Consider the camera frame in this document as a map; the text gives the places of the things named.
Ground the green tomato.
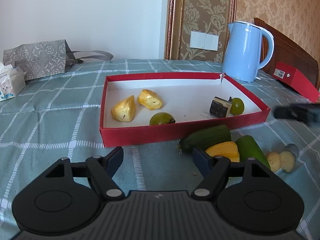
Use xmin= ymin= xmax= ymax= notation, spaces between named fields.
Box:
xmin=149 ymin=112 xmax=176 ymax=126
xmin=229 ymin=97 xmax=245 ymax=116

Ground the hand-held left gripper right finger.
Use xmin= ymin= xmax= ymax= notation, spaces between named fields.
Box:
xmin=191 ymin=147 xmax=273 ymax=200

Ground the gold wall frame moulding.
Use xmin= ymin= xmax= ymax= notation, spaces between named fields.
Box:
xmin=164 ymin=0 xmax=237 ymax=63

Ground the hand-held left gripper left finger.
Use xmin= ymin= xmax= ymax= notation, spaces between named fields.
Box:
xmin=44 ymin=146 xmax=125 ymax=200

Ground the light blue electric kettle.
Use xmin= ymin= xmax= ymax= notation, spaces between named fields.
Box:
xmin=221 ymin=20 xmax=275 ymax=83

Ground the yellow bell pepper piece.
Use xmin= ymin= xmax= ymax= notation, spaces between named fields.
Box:
xmin=111 ymin=95 xmax=137 ymax=122
xmin=137 ymin=89 xmax=163 ymax=111
xmin=205 ymin=141 xmax=240 ymax=163

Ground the green cucumber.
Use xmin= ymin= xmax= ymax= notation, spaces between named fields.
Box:
xmin=178 ymin=124 xmax=232 ymax=154
xmin=234 ymin=135 xmax=271 ymax=170

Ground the grey patterned gift bag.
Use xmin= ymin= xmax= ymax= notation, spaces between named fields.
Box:
xmin=2 ymin=39 xmax=114 ymax=81

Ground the red cardboard box tray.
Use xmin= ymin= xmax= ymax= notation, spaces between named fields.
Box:
xmin=99 ymin=72 xmax=271 ymax=148

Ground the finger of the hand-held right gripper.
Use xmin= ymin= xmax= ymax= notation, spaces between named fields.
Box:
xmin=274 ymin=103 xmax=320 ymax=127

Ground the green checked tablecloth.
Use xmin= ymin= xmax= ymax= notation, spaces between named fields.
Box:
xmin=0 ymin=59 xmax=320 ymax=240

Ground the dark-skinned eggplant chunk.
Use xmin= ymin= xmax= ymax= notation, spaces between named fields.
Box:
xmin=208 ymin=96 xmax=233 ymax=118

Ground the red box lid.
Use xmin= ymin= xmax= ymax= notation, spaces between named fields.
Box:
xmin=273 ymin=61 xmax=320 ymax=104

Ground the white wall switch panel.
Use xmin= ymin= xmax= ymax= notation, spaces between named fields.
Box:
xmin=189 ymin=30 xmax=219 ymax=51

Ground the white tissue pack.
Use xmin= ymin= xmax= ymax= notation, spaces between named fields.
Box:
xmin=0 ymin=62 xmax=27 ymax=102

